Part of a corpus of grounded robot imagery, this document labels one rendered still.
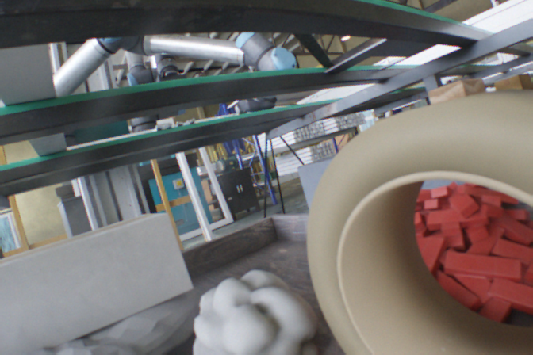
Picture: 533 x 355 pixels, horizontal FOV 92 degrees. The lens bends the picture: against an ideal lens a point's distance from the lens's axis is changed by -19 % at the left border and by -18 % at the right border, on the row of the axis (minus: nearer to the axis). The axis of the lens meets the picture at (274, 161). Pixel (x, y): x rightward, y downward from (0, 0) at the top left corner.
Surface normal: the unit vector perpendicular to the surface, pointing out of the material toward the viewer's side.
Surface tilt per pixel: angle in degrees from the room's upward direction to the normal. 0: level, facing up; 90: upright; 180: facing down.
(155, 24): 180
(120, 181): 90
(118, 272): 90
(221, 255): 90
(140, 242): 90
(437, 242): 28
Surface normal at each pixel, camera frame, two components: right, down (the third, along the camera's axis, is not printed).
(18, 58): 0.29, 0.96
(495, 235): -0.37, -0.79
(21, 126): 0.55, -0.17
